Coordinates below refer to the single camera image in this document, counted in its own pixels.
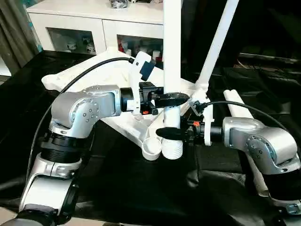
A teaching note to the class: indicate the white plastic table top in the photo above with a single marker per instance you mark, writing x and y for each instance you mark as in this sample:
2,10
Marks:
113,75

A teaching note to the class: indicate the white plastic table leg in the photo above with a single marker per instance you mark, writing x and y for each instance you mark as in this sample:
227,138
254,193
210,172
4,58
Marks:
242,106
216,42
231,103
171,47

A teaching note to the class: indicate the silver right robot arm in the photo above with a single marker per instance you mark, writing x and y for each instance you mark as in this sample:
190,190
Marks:
263,141

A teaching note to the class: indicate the small white cup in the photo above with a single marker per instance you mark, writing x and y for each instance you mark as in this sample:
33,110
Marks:
156,53

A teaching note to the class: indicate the black work mat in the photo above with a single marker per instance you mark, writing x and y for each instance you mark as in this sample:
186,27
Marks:
141,188

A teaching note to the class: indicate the grey crumpled bundle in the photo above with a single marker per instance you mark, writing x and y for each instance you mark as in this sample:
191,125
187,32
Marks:
118,3

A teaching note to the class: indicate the white sideboard with glass doors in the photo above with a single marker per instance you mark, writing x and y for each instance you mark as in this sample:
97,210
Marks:
82,14

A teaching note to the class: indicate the grey metal rod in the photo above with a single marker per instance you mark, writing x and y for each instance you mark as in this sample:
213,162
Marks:
270,58

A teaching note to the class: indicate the black backdrop cloth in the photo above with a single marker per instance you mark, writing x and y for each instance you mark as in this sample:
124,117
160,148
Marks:
270,23

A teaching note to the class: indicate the grey curtain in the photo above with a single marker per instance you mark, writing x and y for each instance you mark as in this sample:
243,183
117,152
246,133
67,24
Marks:
18,35

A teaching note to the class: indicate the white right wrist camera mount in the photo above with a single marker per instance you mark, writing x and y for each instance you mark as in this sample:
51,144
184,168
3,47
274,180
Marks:
208,127

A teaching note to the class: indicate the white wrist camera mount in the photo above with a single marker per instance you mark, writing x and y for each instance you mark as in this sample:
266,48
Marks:
208,127
138,70

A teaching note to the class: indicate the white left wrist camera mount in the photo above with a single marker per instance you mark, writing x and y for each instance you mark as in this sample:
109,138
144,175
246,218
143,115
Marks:
138,70

